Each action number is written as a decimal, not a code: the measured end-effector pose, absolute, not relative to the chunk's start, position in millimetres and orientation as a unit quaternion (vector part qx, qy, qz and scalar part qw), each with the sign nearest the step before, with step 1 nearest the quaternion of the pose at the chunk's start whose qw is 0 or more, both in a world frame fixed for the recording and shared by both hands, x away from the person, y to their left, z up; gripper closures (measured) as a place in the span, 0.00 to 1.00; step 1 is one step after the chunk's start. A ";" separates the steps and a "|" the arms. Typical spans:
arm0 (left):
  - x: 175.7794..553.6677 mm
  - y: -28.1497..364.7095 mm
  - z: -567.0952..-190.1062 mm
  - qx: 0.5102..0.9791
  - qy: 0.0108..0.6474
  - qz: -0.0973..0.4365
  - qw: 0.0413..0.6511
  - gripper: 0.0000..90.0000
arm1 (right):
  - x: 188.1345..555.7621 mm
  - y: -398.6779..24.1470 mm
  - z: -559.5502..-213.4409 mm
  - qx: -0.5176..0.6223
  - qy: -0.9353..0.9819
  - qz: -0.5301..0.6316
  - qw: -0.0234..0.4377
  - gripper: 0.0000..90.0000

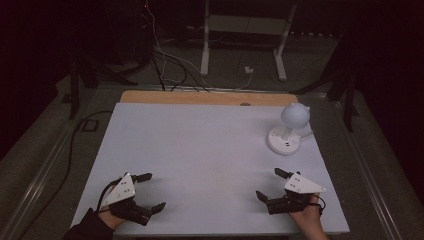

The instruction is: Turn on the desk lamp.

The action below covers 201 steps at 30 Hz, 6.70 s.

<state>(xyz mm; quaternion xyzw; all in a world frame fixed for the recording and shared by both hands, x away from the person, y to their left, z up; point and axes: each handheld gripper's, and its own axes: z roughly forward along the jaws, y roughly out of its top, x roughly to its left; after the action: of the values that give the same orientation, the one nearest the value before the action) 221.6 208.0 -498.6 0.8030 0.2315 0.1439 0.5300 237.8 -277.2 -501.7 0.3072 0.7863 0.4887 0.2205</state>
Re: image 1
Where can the metal floor rail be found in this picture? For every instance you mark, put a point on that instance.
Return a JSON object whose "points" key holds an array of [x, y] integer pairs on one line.
{"points": [[365, 166], [36, 170]]}

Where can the wooden table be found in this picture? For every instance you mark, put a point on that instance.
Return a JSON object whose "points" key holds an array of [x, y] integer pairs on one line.
{"points": [[200, 97]]}

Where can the person's left hand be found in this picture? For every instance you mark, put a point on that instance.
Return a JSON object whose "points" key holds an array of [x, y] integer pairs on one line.
{"points": [[110, 218]]}

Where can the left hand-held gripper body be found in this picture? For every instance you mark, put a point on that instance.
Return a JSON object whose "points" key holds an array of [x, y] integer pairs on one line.
{"points": [[121, 191]]}

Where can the black metal stand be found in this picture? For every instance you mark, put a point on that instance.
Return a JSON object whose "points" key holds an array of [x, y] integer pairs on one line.
{"points": [[75, 83], [348, 100]]}

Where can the black square floor plate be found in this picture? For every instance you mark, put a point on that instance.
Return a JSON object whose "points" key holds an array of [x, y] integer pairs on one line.
{"points": [[89, 125]]}

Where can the white metal stand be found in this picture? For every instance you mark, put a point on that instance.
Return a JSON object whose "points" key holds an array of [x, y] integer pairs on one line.
{"points": [[245, 25]]}

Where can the white round desk lamp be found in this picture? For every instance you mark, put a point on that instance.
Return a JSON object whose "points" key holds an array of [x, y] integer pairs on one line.
{"points": [[293, 116]]}

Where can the white board table cover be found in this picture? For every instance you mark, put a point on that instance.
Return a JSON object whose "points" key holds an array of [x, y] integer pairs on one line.
{"points": [[206, 156]]}

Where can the white plug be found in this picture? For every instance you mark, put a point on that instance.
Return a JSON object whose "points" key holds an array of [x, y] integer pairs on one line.
{"points": [[248, 70]]}

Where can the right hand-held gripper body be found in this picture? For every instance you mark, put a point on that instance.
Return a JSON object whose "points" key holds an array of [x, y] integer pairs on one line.
{"points": [[301, 185]]}

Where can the person's right hand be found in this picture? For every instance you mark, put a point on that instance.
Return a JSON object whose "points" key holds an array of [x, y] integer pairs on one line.
{"points": [[310, 218]]}

